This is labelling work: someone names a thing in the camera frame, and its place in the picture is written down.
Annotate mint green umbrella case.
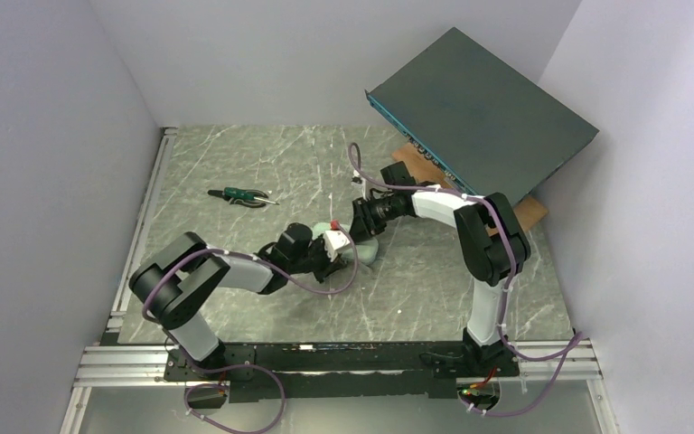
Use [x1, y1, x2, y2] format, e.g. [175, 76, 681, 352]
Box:
[311, 222, 379, 266]

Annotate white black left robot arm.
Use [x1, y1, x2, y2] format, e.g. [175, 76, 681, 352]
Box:
[128, 222, 357, 371]

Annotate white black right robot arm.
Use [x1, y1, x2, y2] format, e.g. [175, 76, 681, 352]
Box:
[350, 162, 530, 367]

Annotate brown wooden board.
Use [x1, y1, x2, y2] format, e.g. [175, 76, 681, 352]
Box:
[391, 143, 549, 232]

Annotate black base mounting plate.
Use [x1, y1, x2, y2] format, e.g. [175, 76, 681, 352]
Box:
[164, 341, 520, 403]

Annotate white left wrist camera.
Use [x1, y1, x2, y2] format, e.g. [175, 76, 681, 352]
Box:
[322, 221, 354, 261]

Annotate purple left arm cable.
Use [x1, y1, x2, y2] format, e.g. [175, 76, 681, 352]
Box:
[142, 224, 361, 434]

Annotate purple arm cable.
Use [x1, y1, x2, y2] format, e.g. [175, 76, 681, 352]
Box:
[142, 224, 361, 434]
[346, 142, 586, 420]

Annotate green handled pliers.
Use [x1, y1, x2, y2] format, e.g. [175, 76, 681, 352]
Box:
[207, 187, 278, 209]

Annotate dark grey network switch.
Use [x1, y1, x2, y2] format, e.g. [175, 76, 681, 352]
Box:
[366, 27, 599, 205]

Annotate aluminium left side rail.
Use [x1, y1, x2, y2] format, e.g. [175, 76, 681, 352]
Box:
[104, 127, 179, 334]

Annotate aluminium front rail frame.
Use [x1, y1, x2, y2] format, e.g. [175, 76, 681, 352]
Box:
[59, 338, 621, 434]

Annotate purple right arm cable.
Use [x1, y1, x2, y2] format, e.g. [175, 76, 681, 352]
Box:
[346, 142, 586, 420]

